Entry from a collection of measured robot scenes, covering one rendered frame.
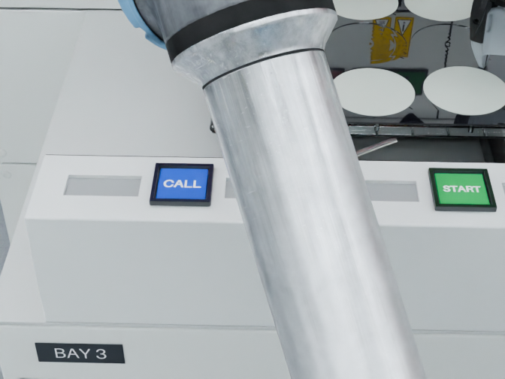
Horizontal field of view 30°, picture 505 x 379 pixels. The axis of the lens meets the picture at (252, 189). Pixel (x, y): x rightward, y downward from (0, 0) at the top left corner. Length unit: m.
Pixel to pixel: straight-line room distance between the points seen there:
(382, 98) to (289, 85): 0.53
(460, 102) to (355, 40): 0.18
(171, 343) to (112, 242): 0.15
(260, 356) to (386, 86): 0.37
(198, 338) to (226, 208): 0.16
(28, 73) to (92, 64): 0.24
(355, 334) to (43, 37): 1.01
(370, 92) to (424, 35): 0.16
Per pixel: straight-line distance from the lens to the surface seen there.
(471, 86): 1.15
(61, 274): 0.92
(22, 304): 0.99
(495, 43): 1.15
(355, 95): 1.12
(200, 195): 0.87
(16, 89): 1.57
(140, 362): 1.00
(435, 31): 1.26
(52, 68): 1.53
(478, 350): 0.99
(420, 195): 0.89
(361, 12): 1.28
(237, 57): 0.60
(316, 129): 0.59
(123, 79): 1.30
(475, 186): 0.90
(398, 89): 1.13
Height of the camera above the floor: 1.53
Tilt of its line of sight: 40 degrees down
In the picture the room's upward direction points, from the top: straight up
